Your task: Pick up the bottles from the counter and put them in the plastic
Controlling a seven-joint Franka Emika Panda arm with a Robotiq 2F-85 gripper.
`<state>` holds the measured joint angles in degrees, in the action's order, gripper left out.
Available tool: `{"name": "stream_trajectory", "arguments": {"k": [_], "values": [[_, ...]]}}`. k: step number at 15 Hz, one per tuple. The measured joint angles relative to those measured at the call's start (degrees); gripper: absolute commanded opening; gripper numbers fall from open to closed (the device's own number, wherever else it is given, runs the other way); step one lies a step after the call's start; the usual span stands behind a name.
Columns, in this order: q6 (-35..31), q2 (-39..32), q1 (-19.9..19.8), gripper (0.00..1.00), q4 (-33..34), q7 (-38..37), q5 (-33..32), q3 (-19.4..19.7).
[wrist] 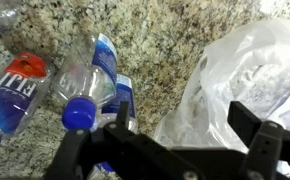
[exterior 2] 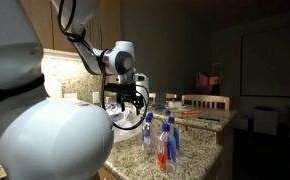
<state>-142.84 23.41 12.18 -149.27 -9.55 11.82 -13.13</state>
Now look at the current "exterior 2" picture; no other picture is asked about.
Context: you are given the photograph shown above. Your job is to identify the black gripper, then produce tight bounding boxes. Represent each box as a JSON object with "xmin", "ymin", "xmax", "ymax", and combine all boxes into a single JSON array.
[{"xmin": 116, "ymin": 89, "xmax": 145, "ymax": 116}]

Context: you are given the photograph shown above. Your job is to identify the clear plastic bag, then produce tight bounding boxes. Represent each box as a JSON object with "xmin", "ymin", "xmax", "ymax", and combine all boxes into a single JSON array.
[{"xmin": 105, "ymin": 101, "xmax": 146, "ymax": 144}]

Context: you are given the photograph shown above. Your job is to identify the dark round plate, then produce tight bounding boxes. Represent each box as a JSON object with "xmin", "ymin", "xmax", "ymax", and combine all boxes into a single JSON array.
[{"xmin": 149, "ymin": 103, "xmax": 168, "ymax": 113}]

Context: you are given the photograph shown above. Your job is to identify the clear glass plate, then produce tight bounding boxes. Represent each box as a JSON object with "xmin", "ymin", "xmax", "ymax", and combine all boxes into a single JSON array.
[{"xmin": 178, "ymin": 105, "xmax": 197, "ymax": 112}]

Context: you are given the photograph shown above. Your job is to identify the orange marker pen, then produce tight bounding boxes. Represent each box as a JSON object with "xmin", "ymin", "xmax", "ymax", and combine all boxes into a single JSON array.
[{"xmin": 180, "ymin": 110, "xmax": 199, "ymax": 117}]

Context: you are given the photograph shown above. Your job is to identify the flat black remote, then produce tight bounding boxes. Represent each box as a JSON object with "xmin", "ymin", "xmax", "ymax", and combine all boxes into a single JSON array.
[{"xmin": 196, "ymin": 116, "xmax": 221, "ymax": 122}]

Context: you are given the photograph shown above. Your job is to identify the white wall outlet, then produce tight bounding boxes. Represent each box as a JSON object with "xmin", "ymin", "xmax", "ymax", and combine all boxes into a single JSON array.
[
  {"xmin": 92, "ymin": 91, "xmax": 101, "ymax": 104},
  {"xmin": 63, "ymin": 92, "xmax": 79, "ymax": 100}
]

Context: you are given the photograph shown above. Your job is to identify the reddish standing frame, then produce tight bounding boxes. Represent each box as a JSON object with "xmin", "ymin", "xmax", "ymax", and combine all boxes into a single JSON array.
[{"xmin": 196, "ymin": 63, "xmax": 223, "ymax": 96}]

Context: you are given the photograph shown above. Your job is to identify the wooden wall cabinet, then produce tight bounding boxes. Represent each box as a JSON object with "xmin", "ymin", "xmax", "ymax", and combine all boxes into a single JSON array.
[{"xmin": 19, "ymin": 0, "xmax": 123, "ymax": 54}]

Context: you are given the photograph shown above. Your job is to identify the large wall screen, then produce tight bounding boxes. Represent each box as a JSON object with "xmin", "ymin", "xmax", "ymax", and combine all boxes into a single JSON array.
[{"xmin": 240, "ymin": 23, "xmax": 290, "ymax": 98}]

